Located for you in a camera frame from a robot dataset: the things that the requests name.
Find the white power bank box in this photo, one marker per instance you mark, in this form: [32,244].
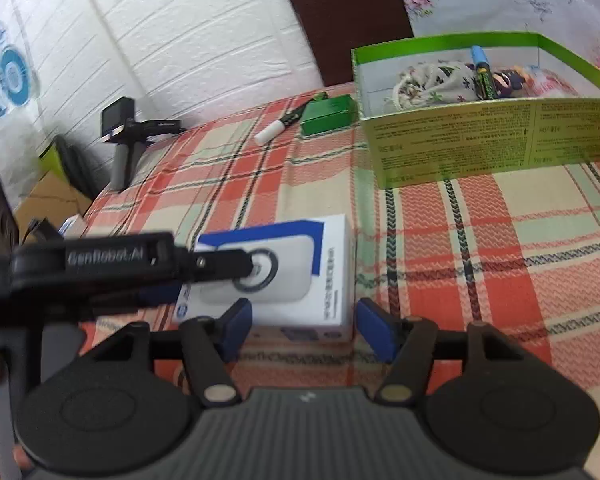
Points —
[300,260]

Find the printed plastic wrapped package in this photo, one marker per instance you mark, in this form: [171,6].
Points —
[10,75]

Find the plaid tablecloth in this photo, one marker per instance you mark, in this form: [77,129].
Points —
[480,260]

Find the small green box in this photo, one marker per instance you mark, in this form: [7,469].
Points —
[327,112]

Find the blue capped marker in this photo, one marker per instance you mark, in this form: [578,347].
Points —
[480,75]

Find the white capped marker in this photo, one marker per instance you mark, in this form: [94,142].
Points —
[275,130]

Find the black device on stand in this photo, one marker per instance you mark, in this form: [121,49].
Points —
[125,125]

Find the brown cardboard box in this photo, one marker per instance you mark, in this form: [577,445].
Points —
[45,200]

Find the green cardboard box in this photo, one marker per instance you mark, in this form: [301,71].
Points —
[455,135]

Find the floral Beautiful Day bag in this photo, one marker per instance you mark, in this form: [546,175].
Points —
[480,5]

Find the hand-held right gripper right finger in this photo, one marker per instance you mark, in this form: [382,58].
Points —
[375,330]

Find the purple toy figure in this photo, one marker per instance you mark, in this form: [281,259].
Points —
[505,82]

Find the dark brown chair back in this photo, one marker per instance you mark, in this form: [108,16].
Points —
[350,10]

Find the clear plastic bag pack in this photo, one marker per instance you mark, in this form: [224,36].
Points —
[555,85]

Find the dark round object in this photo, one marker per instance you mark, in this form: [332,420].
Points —
[77,165]

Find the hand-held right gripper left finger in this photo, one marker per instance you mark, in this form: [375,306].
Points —
[237,325]

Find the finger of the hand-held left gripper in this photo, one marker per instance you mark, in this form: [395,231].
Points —
[165,294]
[215,262]

